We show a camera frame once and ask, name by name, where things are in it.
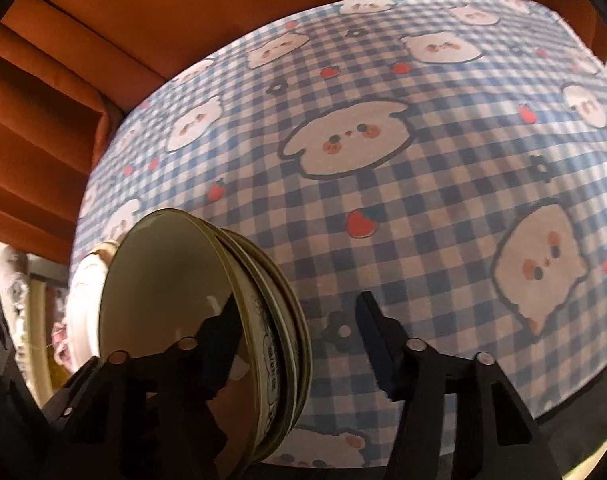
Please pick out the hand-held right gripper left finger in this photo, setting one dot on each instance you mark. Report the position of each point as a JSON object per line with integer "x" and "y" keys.
{"x": 218, "y": 355}

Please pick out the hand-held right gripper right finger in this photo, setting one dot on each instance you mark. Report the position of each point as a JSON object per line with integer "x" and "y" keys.
{"x": 378, "y": 347}

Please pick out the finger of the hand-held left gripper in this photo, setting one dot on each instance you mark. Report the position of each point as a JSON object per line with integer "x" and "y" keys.
{"x": 75, "y": 395}

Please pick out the large floral ceramic bowl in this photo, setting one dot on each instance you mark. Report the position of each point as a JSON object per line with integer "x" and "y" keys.
{"x": 304, "y": 340}

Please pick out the small floral ceramic bowl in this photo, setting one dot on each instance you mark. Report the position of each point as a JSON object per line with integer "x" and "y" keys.
{"x": 168, "y": 280}
{"x": 279, "y": 305}

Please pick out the red patterned white plate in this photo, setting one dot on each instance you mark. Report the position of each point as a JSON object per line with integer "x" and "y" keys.
{"x": 85, "y": 300}

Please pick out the pile of pink clothes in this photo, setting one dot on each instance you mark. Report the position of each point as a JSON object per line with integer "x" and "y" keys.
{"x": 59, "y": 345}

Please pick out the blue checked printed tablecloth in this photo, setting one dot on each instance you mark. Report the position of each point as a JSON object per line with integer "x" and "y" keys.
{"x": 433, "y": 185}

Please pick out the orange curtain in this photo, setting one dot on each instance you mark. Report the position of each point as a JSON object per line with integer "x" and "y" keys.
{"x": 108, "y": 20}

